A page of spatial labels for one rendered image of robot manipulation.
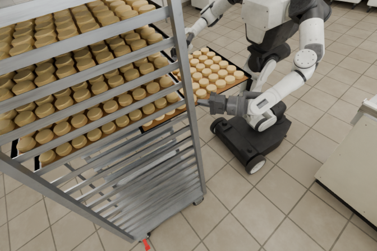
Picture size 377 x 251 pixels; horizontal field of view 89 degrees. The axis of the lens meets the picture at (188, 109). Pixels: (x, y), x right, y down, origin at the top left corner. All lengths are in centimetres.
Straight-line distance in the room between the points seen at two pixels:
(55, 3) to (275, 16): 89
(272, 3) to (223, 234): 153
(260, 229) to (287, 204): 30
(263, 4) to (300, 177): 144
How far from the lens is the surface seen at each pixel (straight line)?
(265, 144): 188
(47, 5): 56
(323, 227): 190
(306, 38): 97
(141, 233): 167
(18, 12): 57
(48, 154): 87
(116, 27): 58
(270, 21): 111
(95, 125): 73
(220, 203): 178
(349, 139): 151
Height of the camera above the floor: 170
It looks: 46 degrees down
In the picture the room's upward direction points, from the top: 10 degrees counter-clockwise
